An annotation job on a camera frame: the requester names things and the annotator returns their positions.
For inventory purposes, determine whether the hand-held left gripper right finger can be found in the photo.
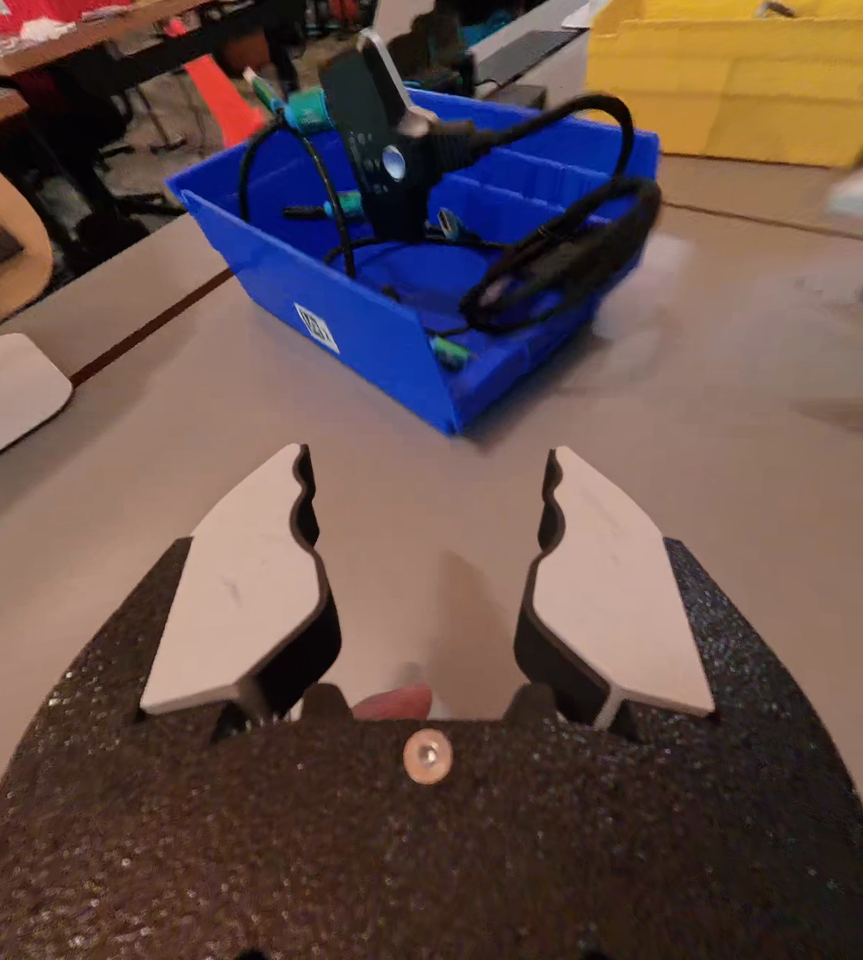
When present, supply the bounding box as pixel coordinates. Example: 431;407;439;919
514;446;716;734

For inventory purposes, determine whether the green plug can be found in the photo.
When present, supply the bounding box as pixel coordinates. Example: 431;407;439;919
427;333;474;369

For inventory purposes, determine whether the black office chair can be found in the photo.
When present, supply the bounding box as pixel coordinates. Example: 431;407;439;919
0;63;178;226

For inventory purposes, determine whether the red box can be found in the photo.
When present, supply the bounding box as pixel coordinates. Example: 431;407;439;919
0;0;133;35

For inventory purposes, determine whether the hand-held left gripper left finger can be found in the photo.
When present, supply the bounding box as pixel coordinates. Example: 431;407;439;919
139;442;343;741

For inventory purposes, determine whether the blue plastic bin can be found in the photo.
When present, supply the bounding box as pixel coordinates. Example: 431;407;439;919
167;88;661;438

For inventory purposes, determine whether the black silver adapter hub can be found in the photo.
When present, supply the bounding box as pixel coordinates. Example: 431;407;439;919
317;28;478;241

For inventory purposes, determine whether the black braided cable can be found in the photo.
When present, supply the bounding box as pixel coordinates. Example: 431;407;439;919
401;93;664;336

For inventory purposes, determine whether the wooden table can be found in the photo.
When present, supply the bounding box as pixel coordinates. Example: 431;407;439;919
0;0;268;76

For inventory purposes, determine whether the teal plug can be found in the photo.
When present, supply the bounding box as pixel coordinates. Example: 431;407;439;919
281;191;365;223

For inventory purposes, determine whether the yellow plastic bin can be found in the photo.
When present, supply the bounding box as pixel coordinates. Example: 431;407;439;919
585;0;863;170

